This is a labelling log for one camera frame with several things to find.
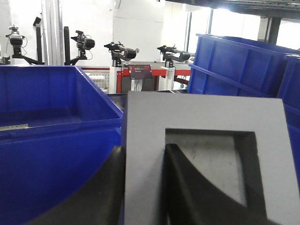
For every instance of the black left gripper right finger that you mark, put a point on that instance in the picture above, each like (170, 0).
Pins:
(191, 199)

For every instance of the dark tilted monitor screen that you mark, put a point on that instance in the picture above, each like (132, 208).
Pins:
(142, 71)

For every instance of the blue bin right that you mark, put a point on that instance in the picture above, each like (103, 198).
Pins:
(235, 66)

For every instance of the blue bin left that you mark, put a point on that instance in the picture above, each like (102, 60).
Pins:
(57, 127)

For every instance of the gray cube base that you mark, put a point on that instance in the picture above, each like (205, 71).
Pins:
(240, 144)

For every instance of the blue bin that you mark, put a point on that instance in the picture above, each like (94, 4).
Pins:
(235, 66)
(57, 127)

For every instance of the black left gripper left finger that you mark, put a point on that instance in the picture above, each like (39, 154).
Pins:
(100, 201)

